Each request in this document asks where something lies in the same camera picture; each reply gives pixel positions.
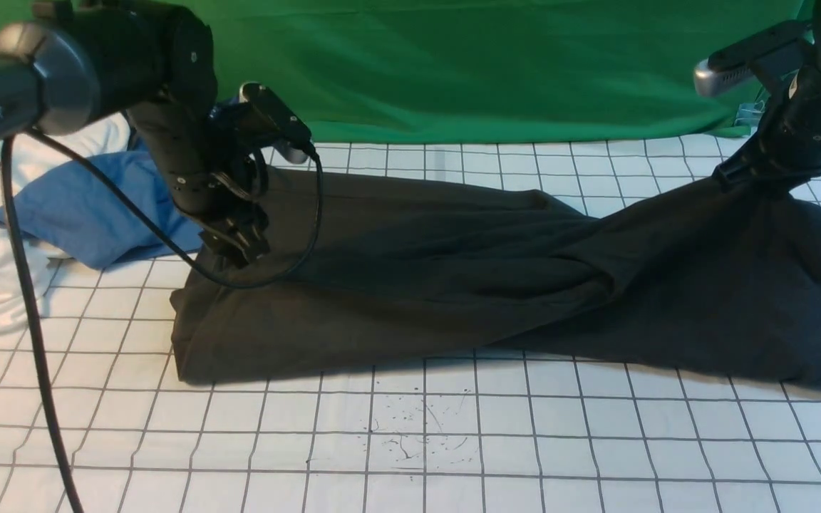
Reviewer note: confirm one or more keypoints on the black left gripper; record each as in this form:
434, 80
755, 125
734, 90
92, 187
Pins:
224, 202

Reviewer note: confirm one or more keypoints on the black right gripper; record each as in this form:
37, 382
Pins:
781, 152

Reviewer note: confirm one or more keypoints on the dark gray long-sleeved shirt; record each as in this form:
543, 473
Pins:
696, 278

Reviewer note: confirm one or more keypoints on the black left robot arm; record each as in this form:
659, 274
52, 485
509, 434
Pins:
69, 67

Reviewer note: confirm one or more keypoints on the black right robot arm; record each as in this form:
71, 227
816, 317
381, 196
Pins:
798, 96

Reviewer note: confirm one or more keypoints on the blue shirt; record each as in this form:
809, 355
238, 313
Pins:
71, 210

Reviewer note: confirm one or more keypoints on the metal binder clip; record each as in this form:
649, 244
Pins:
749, 114

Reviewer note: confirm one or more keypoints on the green backdrop cloth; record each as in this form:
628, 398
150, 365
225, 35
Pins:
414, 72

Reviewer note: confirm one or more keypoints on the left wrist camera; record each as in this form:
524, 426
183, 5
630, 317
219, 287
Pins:
267, 121

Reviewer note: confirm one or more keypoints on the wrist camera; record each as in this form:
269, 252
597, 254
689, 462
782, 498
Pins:
267, 121
768, 55

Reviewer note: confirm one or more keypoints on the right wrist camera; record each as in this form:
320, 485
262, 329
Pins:
768, 55

